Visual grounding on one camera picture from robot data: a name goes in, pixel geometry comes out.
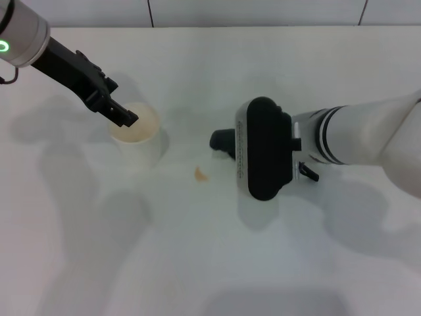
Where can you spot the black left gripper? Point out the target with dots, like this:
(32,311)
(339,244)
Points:
(69,75)

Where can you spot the white paper cup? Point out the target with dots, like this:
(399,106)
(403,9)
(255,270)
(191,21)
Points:
(141,141)

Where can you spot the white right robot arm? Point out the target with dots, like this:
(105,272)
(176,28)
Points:
(361,135)

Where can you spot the brown water stain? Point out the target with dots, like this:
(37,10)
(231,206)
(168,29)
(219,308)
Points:
(201,176)

